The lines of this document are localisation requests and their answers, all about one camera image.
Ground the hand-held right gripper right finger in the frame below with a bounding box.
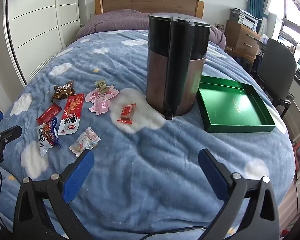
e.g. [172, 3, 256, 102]
[198, 148, 280, 240]

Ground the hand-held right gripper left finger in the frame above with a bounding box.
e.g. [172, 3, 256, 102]
[14, 149, 95, 240]

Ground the clear pastel candy packet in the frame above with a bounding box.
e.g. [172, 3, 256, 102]
[69, 127, 101, 158]

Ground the blue and white snack packet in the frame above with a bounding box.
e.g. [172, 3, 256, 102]
[36, 117, 61, 157]

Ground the dark red sachet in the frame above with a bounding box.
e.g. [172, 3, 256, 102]
[36, 103, 62, 125]

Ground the long red snack packet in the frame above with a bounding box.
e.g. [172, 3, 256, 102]
[57, 94, 86, 136]

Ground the brown snack packet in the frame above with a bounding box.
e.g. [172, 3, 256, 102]
[52, 80, 75, 103]

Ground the green shallow box tray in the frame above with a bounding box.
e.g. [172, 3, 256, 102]
[196, 75, 277, 133]

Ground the pink cartoon shaped packet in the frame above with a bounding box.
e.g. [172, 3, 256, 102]
[84, 85, 120, 116]

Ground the small red candy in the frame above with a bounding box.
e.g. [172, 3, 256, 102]
[117, 103, 137, 124]

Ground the small green candy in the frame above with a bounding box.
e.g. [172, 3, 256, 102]
[94, 81, 110, 93]

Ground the black and bronze electric kettle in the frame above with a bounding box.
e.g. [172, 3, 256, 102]
[145, 14, 212, 120]

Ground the white wardrobe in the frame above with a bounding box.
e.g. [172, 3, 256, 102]
[5, 0, 82, 84]

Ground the grey chair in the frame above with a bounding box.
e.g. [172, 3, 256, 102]
[251, 38, 297, 117]

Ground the wooden drawer cabinet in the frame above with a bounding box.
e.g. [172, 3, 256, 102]
[225, 20, 263, 58]

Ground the purple pillow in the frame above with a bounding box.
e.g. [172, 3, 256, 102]
[76, 9, 227, 50]

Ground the grey printer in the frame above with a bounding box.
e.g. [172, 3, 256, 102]
[229, 8, 263, 32]

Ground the wooden headboard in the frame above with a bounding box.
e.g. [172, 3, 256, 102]
[94, 0, 205, 18]

